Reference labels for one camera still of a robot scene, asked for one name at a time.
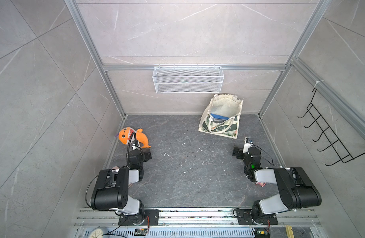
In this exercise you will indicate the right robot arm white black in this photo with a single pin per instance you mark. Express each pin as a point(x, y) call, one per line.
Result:
point(295, 189)

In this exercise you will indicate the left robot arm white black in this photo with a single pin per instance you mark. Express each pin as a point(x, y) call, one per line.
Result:
point(111, 189)

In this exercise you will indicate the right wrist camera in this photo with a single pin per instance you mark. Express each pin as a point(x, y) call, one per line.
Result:
point(248, 144)

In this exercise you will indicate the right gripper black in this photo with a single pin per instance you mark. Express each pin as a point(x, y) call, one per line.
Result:
point(240, 153)

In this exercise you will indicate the white wire mesh basket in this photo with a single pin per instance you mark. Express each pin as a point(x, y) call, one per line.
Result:
point(188, 79)

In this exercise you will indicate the white round clock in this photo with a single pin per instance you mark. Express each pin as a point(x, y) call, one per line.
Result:
point(97, 233)

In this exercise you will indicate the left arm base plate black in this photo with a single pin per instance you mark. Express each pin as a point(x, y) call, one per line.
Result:
point(139, 217)

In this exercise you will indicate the black wire hook rack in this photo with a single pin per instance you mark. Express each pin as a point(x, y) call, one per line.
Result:
point(327, 132)

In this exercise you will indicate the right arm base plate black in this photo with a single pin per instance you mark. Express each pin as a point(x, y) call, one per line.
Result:
point(249, 217)

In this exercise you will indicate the orange plush fish toy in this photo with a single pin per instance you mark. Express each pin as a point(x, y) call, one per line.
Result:
point(124, 137)

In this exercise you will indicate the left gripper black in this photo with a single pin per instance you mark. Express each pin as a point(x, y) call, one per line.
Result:
point(146, 157)

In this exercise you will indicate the cream canvas tote bag leaves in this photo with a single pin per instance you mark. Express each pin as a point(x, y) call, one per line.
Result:
point(227, 105)

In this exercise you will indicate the blue item inside bag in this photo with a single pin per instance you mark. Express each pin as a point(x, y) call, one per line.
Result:
point(218, 118)

